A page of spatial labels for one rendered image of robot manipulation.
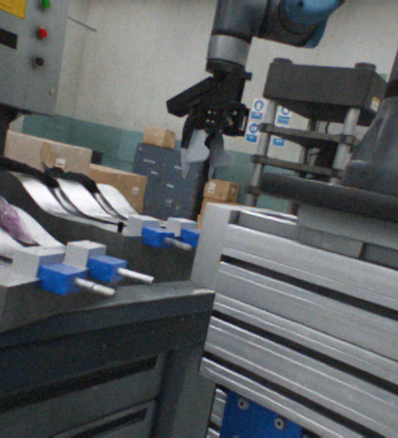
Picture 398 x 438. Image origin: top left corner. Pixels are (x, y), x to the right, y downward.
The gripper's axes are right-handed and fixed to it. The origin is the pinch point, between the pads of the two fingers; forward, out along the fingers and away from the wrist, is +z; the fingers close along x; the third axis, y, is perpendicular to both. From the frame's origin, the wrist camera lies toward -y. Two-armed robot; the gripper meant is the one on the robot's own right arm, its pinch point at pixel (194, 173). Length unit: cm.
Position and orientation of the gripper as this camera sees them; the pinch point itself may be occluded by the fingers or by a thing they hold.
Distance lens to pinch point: 105.0
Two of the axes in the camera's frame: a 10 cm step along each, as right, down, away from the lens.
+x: 5.9, 0.3, 8.0
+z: -2.0, 9.7, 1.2
